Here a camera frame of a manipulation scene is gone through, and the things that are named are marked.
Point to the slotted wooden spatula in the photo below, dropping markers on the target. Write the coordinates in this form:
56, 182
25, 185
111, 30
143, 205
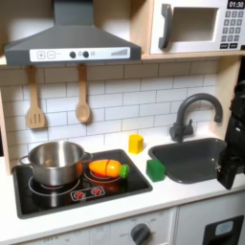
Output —
35, 116

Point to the orange toy carrot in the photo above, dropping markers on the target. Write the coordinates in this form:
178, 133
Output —
105, 167

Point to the black toy stove top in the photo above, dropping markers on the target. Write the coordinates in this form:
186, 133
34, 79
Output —
127, 188

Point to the wooden spoon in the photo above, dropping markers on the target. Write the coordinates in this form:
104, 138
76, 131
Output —
83, 111

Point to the dark grey toy sink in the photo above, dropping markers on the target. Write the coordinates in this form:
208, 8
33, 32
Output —
188, 159

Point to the grey range hood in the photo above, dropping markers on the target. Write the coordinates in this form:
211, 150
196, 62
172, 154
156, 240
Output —
73, 41

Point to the white toy microwave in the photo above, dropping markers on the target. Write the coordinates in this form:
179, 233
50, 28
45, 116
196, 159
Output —
197, 41

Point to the grey oven knob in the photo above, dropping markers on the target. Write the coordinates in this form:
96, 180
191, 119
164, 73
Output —
140, 233

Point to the yellow toy block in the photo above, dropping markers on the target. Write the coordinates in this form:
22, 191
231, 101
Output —
135, 143

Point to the green toy block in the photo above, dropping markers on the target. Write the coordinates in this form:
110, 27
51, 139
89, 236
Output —
155, 170

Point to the dark grey curved tap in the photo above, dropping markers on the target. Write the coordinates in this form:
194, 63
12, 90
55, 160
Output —
183, 127

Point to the steel cooking pot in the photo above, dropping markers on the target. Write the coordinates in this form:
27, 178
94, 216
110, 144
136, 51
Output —
55, 166

